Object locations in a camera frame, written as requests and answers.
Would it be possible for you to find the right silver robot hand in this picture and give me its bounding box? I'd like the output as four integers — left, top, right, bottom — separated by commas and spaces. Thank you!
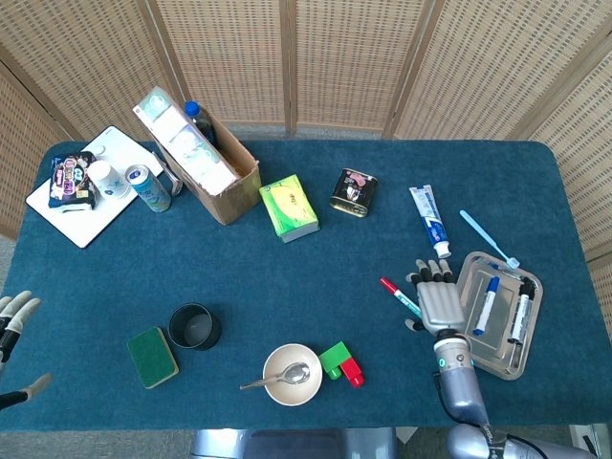
404, 258, 470, 337

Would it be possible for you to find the light blue toothbrush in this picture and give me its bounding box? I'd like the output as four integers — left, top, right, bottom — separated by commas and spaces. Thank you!
459, 209, 521, 269

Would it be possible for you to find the white flat board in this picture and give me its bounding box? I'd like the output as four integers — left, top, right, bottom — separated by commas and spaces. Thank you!
24, 124, 166, 250

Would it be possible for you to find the white blue toothpaste tube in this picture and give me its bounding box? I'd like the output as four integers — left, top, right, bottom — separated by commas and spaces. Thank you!
408, 185, 453, 260

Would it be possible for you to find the metal spoon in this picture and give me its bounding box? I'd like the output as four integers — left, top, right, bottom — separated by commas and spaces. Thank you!
239, 361, 312, 392

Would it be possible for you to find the black capped marker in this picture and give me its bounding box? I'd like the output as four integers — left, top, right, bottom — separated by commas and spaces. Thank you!
507, 281, 536, 345

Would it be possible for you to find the cola bottle blue cap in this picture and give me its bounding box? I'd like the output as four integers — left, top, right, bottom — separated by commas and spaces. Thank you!
184, 99, 220, 149

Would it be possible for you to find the wicker folding screen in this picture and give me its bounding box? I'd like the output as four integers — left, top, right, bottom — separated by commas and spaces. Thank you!
0, 0, 612, 269

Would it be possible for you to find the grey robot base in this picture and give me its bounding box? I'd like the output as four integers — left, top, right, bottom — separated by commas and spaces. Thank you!
190, 427, 399, 459

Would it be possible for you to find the pastel tissue multipack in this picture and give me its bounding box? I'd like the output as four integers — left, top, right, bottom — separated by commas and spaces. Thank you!
132, 86, 240, 196

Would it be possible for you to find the blue capped marker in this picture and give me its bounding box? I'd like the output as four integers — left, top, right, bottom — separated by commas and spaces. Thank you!
471, 275, 501, 338

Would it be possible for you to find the beige bowl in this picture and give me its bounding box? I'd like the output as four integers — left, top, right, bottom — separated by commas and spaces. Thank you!
262, 342, 324, 407

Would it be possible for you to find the green scouring sponge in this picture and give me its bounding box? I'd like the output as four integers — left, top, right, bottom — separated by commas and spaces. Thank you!
126, 325, 181, 390

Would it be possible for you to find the black rectangular food tin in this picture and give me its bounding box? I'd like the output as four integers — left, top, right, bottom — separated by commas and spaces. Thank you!
328, 167, 379, 219

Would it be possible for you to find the red toy block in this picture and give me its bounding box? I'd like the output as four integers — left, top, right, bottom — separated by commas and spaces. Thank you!
339, 356, 366, 388

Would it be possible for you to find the green toy block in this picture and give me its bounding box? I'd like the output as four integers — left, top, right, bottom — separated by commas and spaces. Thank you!
318, 340, 354, 381

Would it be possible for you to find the brown cardboard box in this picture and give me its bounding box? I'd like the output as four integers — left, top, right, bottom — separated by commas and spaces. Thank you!
152, 112, 263, 226

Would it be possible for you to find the dark printed snack packet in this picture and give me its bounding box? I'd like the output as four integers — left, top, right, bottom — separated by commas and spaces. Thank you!
47, 151, 99, 210

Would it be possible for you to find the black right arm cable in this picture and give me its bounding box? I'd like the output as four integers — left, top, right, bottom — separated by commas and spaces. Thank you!
432, 371, 597, 459

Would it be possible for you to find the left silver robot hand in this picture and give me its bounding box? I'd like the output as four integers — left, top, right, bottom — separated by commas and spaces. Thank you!
0, 290, 53, 410

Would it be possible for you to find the light blue drink can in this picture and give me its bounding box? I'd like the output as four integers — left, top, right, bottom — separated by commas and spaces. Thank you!
124, 164, 172, 214

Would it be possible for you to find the stainless steel tray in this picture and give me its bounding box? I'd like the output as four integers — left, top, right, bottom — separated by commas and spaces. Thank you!
453, 251, 544, 382

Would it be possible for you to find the white cup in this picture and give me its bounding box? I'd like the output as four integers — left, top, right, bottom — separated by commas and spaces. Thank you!
86, 160, 133, 201

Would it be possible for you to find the black round cup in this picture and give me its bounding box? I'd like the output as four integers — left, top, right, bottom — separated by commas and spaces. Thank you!
167, 303, 223, 352

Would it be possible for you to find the green tissue box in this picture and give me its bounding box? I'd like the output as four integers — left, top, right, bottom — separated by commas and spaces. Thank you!
258, 174, 320, 244

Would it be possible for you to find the red capped white marker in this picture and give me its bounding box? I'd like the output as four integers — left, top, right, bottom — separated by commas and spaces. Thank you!
380, 276, 423, 319

